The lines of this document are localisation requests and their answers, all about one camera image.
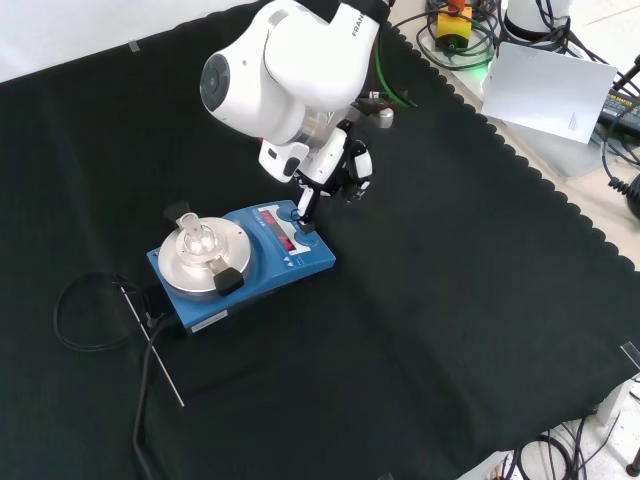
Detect thin metal probe rod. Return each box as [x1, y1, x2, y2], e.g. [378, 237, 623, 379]
[119, 284, 186, 409]

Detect thin black probe cable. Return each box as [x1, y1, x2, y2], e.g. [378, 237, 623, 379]
[52, 270, 151, 352]

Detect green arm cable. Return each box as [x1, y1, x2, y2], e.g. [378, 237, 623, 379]
[372, 34, 419, 109]

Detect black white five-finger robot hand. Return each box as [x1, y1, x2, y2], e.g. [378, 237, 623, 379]
[292, 119, 374, 237]

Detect black power adapter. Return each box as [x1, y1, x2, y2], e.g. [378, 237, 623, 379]
[597, 89, 640, 134]

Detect black bench cloth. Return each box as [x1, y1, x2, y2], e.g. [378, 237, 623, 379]
[0, 0, 640, 480]

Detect thick black heater power cable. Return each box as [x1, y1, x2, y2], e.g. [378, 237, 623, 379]
[131, 309, 174, 480]

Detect heater with blue base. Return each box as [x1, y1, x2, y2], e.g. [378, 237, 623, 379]
[146, 198, 337, 337]

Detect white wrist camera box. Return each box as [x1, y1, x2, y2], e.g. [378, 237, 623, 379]
[257, 138, 310, 185]

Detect pale board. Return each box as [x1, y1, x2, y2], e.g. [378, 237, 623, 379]
[480, 41, 620, 146]

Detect yellow stop button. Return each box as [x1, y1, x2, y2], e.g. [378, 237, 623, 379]
[433, 3, 474, 52]

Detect clear round-bottom glass flask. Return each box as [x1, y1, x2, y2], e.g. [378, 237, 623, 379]
[178, 212, 221, 259]

